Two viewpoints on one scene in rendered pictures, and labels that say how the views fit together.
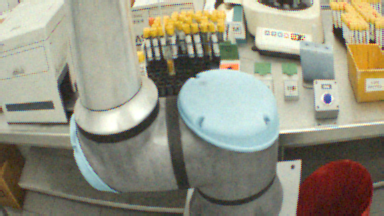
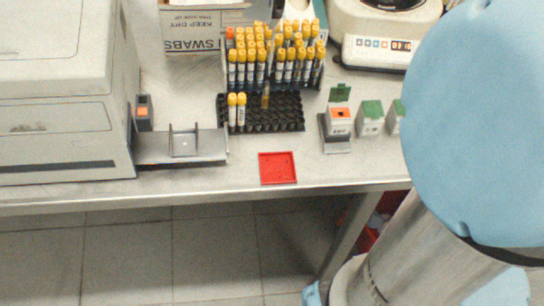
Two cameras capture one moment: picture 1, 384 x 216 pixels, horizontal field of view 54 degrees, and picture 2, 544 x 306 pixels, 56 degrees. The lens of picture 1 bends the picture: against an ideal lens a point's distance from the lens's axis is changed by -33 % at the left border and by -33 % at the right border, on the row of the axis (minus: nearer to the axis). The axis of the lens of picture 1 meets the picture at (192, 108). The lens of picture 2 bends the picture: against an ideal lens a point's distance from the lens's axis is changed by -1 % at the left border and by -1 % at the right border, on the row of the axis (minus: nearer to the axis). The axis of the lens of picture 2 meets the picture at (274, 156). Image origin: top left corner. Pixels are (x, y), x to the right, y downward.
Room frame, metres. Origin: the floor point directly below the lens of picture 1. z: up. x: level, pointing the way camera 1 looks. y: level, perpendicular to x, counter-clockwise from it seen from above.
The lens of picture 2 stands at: (0.43, 0.29, 1.73)
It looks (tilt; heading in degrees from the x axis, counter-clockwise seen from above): 59 degrees down; 331
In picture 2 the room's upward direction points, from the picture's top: 9 degrees clockwise
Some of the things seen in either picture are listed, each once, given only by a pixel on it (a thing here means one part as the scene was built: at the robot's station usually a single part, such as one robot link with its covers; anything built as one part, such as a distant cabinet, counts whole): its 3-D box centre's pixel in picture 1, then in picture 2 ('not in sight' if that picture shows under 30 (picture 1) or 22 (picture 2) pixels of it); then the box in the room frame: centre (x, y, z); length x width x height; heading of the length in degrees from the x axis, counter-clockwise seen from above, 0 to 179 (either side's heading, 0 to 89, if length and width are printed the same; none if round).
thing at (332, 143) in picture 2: not in sight; (334, 129); (0.89, -0.09, 0.89); 0.09 x 0.05 x 0.04; 166
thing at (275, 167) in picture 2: not in sight; (277, 167); (0.85, 0.05, 0.88); 0.07 x 0.07 x 0.01; 75
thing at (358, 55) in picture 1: (369, 71); not in sight; (0.83, -0.48, 0.93); 0.13 x 0.13 x 0.10; 80
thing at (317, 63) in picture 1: (318, 63); not in sight; (0.90, -0.32, 0.92); 0.10 x 0.07 x 0.10; 67
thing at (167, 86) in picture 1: (165, 63); (261, 98); (0.98, 0.04, 0.93); 0.17 x 0.09 x 0.11; 75
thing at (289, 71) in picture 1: (290, 81); (400, 117); (0.87, -0.22, 0.91); 0.05 x 0.04 x 0.07; 165
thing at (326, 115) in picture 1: (326, 94); not in sight; (0.78, -0.30, 0.92); 0.13 x 0.07 x 0.08; 165
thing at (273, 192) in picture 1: (238, 191); not in sight; (0.50, -0.04, 1.00); 0.15 x 0.15 x 0.10
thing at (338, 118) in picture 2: (231, 79); (337, 121); (0.89, -0.09, 0.92); 0.05 x 0.04 x 0.06; 166
